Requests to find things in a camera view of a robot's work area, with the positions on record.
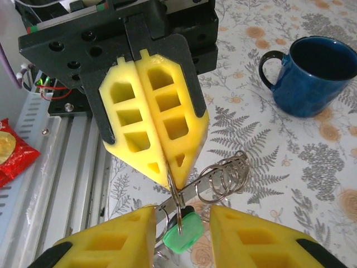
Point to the green key tag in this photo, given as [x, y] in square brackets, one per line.
[187, 231]

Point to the red snack packet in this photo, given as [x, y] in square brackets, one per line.
[16, 156]

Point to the metal key holder with rings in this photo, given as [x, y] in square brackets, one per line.
[192, 191]

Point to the blue enamel mug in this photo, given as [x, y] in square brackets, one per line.
[306, 92]

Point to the aluminium mounting rail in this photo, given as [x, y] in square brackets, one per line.
[69, 181]

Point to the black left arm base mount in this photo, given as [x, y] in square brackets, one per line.
[69, 109]

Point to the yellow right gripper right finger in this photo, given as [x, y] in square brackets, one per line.
[251, 245]

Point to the black controller board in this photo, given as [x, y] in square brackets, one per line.
[44, 83]

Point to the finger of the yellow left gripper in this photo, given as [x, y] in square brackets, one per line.
[192, 125]
[150, 156]

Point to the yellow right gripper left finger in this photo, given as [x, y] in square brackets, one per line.
[111, 245]

